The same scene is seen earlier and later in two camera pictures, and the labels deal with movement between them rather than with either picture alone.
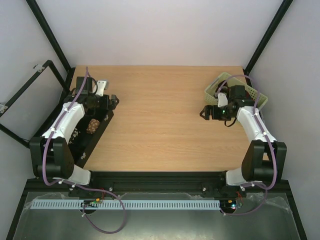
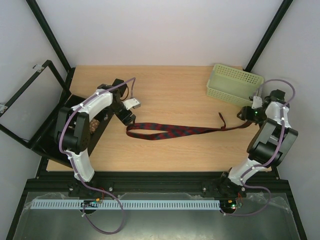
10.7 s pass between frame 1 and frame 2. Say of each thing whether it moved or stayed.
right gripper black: moved
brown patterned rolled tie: stayed
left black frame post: stayed
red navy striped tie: moved
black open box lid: stayed
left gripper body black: moved
